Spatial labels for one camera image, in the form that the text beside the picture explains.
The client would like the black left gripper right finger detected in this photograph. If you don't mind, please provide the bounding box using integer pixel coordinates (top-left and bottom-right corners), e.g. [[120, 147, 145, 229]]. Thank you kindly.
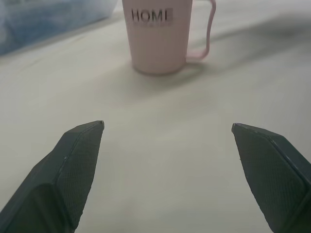
[[231, 122, 311, 233]]

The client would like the blue cloth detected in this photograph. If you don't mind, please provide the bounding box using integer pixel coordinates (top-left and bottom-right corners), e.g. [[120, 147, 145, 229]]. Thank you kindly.
[[0, 0, 120, 57]]

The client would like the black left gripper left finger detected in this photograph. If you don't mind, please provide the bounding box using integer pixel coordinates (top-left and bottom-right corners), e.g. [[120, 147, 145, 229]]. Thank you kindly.
[[0, 120, 105, 233]]

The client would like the pink HOME mug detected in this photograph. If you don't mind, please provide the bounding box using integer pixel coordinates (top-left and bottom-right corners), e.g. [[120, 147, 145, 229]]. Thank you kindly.
[[121, 0, 217, 75]]

